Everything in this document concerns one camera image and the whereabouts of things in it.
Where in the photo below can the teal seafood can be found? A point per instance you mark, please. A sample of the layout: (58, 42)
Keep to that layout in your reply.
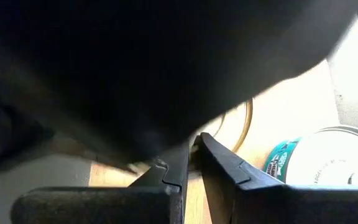
(322, 155)

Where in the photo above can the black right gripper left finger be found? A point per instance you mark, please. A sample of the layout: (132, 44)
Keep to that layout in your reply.
(176, 174)

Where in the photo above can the gold-lid blue label can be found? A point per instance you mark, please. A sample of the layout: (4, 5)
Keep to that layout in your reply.
(250, 124)

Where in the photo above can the wooden shelf black metal frame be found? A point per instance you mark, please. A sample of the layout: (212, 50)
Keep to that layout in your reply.
(291, 102)

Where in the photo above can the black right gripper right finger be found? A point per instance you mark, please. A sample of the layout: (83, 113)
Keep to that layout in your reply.
(219, 168)

